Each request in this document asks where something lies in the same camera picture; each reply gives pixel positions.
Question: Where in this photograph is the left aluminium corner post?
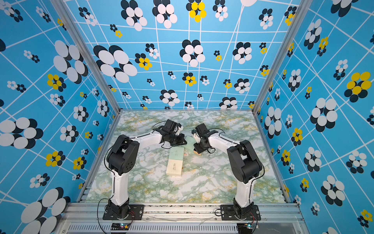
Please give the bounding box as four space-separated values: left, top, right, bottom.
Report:
51 1 120 115

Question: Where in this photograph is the aluminium front rail frame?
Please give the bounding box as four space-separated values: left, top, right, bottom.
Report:
55 203 310 234

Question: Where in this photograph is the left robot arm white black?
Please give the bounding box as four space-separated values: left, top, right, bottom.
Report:
107 131 187 207

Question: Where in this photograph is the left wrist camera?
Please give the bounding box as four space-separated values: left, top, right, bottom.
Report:
162 120 183 135

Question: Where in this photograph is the mint jewelry box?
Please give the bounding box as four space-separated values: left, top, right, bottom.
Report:
169 147 185 160
183 136 201 155

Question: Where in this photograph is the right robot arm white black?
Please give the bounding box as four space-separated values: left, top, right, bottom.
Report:
192 130 263 208

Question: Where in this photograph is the aluminium corner post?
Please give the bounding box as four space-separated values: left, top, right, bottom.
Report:
51 1 120 115
253 0 313 114

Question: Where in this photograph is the cream drawer jewelry box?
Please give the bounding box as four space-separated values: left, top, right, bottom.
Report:
166 160 183 176

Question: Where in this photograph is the right aluminium corner post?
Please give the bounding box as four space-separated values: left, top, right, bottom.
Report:
253 0 313 114

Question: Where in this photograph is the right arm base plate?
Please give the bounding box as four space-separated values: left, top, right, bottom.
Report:
220 204 262 221

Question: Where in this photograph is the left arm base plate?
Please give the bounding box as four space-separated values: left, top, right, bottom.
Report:
102 204 145 221

